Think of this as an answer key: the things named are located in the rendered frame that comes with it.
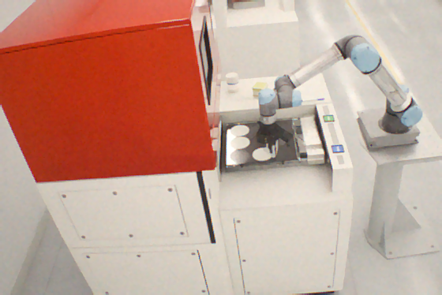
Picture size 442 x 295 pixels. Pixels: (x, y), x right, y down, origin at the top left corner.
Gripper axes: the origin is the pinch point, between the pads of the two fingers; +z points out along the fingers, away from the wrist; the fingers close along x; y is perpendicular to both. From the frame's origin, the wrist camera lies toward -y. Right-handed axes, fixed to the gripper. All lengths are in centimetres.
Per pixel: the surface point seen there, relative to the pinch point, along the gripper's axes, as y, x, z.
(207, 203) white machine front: 2, 54, -15
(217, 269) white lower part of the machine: 4, 54, 28
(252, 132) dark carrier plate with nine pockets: 20.7, -14.8, 1.4
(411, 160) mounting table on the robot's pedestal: -62, -35, 10
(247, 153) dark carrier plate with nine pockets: 14.2, 2.2, 1.4
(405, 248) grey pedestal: -68, -46, 90
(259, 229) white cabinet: -3.9, 27.2, 23.9
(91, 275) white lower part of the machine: 58, 86, 31
